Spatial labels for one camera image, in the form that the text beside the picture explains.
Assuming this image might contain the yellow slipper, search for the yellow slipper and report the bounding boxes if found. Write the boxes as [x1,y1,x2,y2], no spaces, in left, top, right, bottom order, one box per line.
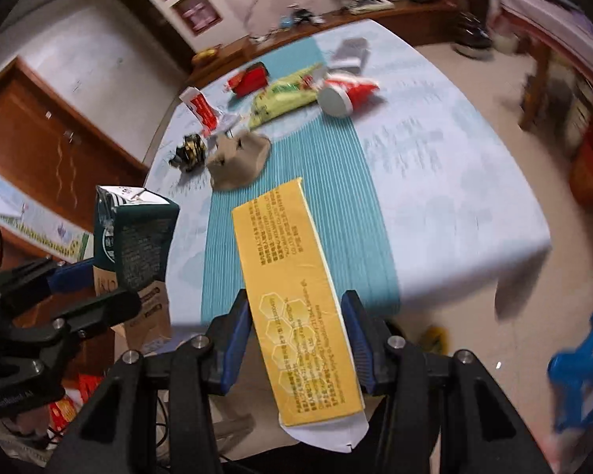
[420,326,448,354]

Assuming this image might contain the white set-top box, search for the white set-top box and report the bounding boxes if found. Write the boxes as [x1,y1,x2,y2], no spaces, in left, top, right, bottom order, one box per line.
[348,0,395,15]

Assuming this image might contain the brown wooden door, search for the brown wooden door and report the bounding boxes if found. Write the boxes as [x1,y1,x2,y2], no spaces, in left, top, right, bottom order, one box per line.
[0,59,149,233]

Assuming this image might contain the table with pink cloth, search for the table with pink cloth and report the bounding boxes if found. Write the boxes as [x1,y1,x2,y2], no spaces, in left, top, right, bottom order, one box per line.
[497,0,593,134]

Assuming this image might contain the small wooden drawer cabinet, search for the small wooden drawer cabinet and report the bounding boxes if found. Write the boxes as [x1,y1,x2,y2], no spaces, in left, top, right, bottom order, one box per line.
[193,42,253,77]

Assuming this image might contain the green and brown carton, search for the green and brown carton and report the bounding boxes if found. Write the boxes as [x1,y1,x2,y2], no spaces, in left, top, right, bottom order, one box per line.
[93,185,181,356]

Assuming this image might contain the colourful wall poster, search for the colourful wall poster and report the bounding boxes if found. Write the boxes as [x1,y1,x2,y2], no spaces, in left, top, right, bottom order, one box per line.
[0,168,94,262]

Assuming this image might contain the dark crumpled wrapper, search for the dark crumpled wrapper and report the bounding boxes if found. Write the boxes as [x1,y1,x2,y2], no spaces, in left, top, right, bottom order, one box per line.
[168,133,208,173]

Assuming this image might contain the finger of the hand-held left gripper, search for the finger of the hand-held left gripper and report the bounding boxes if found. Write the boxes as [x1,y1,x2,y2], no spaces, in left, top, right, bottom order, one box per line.
[9,288,142,352]
[0,256,98,318]

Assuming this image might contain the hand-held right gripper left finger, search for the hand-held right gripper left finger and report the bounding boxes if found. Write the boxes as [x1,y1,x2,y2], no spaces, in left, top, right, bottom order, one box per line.
[44,290,255,474]

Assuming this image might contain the red paper cup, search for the red paper cup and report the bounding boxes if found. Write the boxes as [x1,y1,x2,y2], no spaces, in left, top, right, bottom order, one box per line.
[317,71,380,118]

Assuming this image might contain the red packets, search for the red packets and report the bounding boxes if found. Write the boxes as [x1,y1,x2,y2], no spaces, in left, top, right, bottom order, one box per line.
[49,375,104,430]

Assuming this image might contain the red cardboard box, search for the red cardboard box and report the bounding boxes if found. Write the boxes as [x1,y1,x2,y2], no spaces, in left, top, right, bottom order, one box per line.
[226,62,270,97]

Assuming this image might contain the long wooden television cabinet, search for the long wooden television cabinet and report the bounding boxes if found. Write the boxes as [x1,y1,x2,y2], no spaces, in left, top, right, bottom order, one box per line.
[242,0,460,60]

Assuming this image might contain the silver blister pack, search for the silver blister pack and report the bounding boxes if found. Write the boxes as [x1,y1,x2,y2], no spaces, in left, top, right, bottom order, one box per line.
[329,38,371,72]

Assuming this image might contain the green snack bag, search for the green snack bag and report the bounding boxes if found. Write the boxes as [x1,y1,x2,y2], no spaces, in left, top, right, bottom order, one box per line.
[247,63,334,132]

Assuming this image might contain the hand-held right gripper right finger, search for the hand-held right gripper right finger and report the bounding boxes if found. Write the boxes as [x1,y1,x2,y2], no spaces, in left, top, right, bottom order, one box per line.
[340,290,554,474]

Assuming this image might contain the long yellow box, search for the long yellow box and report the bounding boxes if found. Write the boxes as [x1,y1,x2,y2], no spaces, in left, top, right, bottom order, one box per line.
[231,177,367,455]

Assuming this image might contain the black stacked pot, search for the black stacked pot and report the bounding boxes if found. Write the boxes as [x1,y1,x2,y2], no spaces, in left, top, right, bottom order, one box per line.
[452,10,492,53]

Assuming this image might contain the brown paper bag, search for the brown paper bag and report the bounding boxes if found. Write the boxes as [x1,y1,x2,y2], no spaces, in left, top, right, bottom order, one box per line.
[206,131,272,192]

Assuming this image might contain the blue plastic stool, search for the blue plastic stool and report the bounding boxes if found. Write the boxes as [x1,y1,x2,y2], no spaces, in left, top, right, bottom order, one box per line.
[548,308,593,435]

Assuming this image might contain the red and white packet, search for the red and white packet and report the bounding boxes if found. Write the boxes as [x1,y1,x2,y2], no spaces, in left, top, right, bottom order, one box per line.
[179,86,240,136]

